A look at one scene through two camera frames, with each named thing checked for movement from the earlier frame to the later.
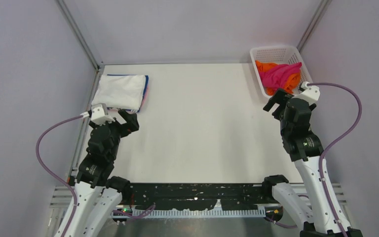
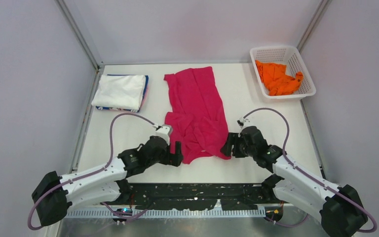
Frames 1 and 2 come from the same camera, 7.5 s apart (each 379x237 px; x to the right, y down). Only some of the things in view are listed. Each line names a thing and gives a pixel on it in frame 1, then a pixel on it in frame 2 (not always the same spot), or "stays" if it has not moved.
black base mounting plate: x=198 y=196 stays
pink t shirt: x=275 y=76 to x=197 y=119
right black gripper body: x=284 y=130 to x=249 y=150
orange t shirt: x=291 y=81 stays
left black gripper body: x=116 y=129 to x=164 y=158
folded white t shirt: x=125 y=92 stays
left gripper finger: x=132 y=123 to x=176 y=159
